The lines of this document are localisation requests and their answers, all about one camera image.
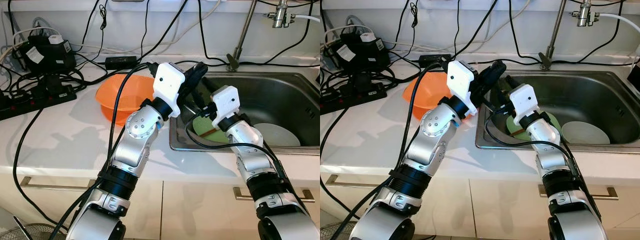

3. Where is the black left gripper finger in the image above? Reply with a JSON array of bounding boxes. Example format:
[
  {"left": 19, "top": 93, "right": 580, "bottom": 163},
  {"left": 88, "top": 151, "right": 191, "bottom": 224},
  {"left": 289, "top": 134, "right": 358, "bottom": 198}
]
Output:
[
  {"left": 183, "top": 62, "right": 203, "bottom": 89},
  {"left": 491, "top": 58, "right": 507, "bottom": 93},
  {"left": 193, "top": 61, "right": 210, "bottom": 97},
  {"left": 479, "top": 60, "right": 500, "bottom": 87}
]

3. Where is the orange plastic bowl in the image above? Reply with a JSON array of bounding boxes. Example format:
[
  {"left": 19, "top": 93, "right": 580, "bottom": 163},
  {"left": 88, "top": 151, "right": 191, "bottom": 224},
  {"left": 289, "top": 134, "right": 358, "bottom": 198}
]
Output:
[
  {"left": 402, "top": 71, "right": 452, "bottom": 118},
  {"left": 95, "top": 74, "right": 156, "bottom": 121}
]

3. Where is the green plate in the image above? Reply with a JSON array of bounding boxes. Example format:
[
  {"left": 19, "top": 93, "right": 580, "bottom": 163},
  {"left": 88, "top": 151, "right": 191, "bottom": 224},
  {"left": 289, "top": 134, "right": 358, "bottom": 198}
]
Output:
[
  {"left": 506, "top": 111, "right": 561, "bottom": 141},
  {"left": 192, "top": 112, "right": 232, "bottom": 144}
]

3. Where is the small black power adapter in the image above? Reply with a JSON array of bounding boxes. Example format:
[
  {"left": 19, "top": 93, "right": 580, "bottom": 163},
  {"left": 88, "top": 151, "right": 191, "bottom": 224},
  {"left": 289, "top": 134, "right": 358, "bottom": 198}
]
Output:
[
  {"left": 105, "top": 56, "right": 139, "bottom": 71},
  {"left": 419, "top": 53, "right": 451, "bottom": 69}
]

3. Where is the metal sink faucet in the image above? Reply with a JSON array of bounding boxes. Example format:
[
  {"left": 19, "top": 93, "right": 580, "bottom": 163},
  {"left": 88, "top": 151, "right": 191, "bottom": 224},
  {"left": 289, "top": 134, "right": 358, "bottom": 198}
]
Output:
[
  {"left": 226, "top": 0, "right": 259, "bottom": 72},
  {"left": 538, "top": 0, "right": 569, "bottom": 71}
]

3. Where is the stainless steel sink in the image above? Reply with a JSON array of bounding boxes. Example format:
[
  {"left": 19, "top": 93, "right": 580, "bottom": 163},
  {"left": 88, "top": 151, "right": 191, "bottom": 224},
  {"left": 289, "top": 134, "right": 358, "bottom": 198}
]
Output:
[
  {"left": 169, "top": 71, "right": 321, "bottom": 155},
  {"left": 475, "top": 70, "right": 640, "bottom": 153}
]

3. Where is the white bowl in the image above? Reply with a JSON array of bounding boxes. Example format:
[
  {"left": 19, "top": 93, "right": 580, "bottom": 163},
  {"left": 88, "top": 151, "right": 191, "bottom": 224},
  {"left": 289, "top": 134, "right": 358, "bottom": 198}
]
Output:
[
  {"left": 252, "top": 122, "right": 302, "bottom": 148},
  {"left": 561, "top": 121, "right": 610, "bottom": 146}
]

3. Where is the chrome filter tap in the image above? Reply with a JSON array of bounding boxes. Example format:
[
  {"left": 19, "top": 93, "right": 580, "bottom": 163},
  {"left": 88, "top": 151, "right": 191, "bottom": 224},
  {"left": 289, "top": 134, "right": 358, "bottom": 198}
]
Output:
[
  {"left": 574, "top": 0, "right": 601, "bottom": 27},
  {"left": 267, "top": 0, "right": 296, "bottom": 29}
]

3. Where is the black plug block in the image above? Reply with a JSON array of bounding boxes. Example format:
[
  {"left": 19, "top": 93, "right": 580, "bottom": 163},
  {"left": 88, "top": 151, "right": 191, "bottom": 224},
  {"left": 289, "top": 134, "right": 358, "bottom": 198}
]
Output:
[
  {"left": 45, "top": 72, "right": 66, "bottom": 96},
  {"left": 357, "top": 70, "right": 381, "bottom": 94}
]

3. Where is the black charger with white labels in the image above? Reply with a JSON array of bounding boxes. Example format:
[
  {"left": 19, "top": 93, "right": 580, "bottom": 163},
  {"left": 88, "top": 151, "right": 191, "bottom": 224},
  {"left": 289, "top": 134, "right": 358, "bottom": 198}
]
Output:
[
  {"left": 20, "top": 34, "right": 77, "bottom": 76},
  {"left": 332, "top": 31, "right": 391, "bottom": 72}
]

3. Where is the black power strip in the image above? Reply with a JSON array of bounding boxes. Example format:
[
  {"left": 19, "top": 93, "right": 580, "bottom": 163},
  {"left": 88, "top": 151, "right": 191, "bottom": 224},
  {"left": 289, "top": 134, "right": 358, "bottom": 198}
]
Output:
[
  {"left": 320, "top": 80, "right": 389, "bottom": 115},
  {"left": 0, "top": 84, "right": 77, "bottom": 121}
]

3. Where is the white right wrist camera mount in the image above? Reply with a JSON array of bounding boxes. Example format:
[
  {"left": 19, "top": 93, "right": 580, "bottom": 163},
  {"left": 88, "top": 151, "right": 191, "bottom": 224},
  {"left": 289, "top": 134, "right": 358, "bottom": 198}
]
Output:
[
  {"left": 509, "top": 83, "right": 540, "bottom": 126},
  {"left": 210, "top": 85, "right": 241, "bottom": 129}
]

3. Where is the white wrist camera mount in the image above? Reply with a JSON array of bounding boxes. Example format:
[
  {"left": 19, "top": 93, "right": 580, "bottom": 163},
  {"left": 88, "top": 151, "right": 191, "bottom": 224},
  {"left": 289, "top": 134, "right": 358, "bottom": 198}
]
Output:
[
  {"left": 446, "top": 60, "right": 481, "bottom": 117},
  {"left": 152, "top": 62, "right": 187, "bottom": 119},
  {"left": 509, "top": 83, "right": 540, "bottom": 126},
  {"left": 210, "top": 85, "right": 241, "bottom": 129}
]

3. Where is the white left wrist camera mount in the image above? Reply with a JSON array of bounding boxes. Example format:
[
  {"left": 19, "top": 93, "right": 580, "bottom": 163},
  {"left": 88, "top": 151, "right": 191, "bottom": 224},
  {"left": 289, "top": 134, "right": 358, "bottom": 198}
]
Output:
[
  {"left": 446, "top": 60, "right": 481, "bottom": 117},
  {"left": 152, "top": 62, "right": 187, "bottom": 119}
]

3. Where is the black hanging wall cable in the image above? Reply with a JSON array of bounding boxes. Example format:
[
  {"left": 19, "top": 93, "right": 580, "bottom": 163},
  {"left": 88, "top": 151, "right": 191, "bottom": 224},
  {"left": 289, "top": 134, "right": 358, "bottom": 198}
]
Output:
[
  {"left": 508, "top": 0, "right": 542, "bottom": 63},
  {"left": 197, "top": 0, "right": 232, "bottom": 65}
]

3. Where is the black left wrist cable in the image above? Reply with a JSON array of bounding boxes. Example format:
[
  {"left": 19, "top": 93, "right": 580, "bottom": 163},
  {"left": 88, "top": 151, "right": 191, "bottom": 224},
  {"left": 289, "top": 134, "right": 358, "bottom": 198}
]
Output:
[
  {"left": 47, "top": 62, "right": 153, "bottom": 240},
  {"left": 327, "top": 60, "right": 446, "bottom": 240}
]

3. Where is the black cable along counter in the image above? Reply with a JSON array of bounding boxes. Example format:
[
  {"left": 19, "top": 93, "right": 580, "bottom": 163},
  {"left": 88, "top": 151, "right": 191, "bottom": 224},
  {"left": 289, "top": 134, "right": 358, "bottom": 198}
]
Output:
[
  {"left": 137, "top": 60, "right": 321, "bottom": 69},
  {"left": 449, "top": 57, "right": 640, "bottom": 67}
]

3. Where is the thick black power strip cable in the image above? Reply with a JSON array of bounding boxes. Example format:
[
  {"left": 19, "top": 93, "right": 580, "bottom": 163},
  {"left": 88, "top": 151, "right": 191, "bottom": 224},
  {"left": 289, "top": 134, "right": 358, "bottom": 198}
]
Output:
[
  {"left": 320, "top": 106, "right": 355, "bottom": 213},
  {"left": 12, "top": 107, "right": 68, "bottom": 232}
]

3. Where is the wire fan guard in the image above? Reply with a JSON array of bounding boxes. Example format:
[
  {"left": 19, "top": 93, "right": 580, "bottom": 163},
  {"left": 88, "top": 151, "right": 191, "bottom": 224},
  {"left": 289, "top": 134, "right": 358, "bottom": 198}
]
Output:
[
  {"left": 0, "top": 216, "right": 67, "bottom": 240},
  {"left": 320, "top": 220, "right": 359, "bottom": 240}
]

